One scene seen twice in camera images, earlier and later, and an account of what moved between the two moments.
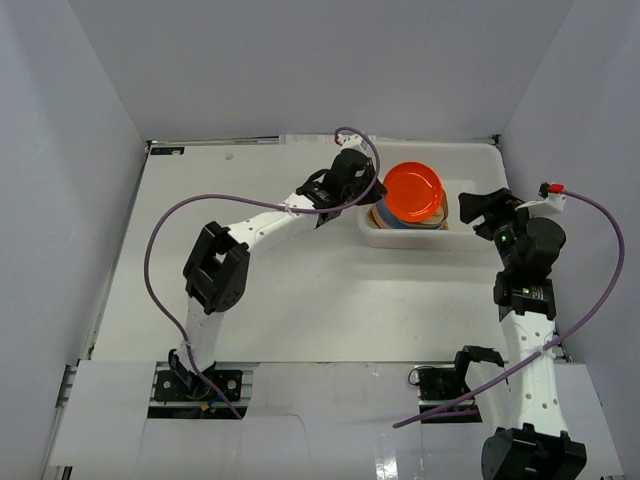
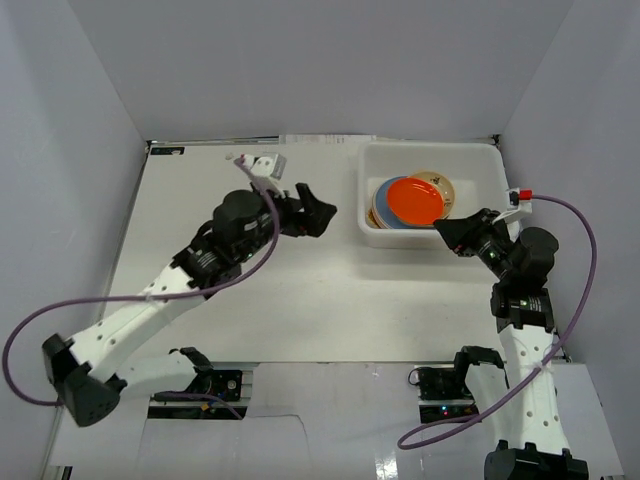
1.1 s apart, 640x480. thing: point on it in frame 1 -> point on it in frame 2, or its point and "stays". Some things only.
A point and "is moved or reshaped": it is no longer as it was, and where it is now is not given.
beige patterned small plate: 438,217 -> 445,186
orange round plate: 413,191 is moved or reshaped
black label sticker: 167,150 stays
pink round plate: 378,217 stays
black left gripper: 364,187 -> 297,215
